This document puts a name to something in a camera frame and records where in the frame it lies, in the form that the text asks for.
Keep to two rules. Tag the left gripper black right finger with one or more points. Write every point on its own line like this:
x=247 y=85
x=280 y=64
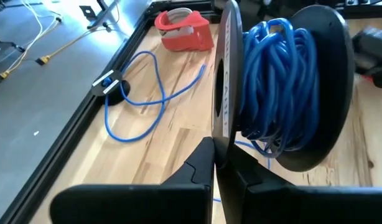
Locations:
x=303 y=205

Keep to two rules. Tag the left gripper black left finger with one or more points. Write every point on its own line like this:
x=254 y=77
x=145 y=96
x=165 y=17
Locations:
x=132 y=205

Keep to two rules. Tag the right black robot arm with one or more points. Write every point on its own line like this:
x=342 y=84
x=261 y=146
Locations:
x=374 y=46

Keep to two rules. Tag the red tape dispenser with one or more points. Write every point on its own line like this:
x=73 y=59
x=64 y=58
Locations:
x=191 y=37

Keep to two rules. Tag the black stand foot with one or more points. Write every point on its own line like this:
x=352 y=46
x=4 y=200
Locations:
x=88 y=11

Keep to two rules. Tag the black table edge rail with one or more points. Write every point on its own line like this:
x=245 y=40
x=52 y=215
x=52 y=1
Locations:
x=71 y=124

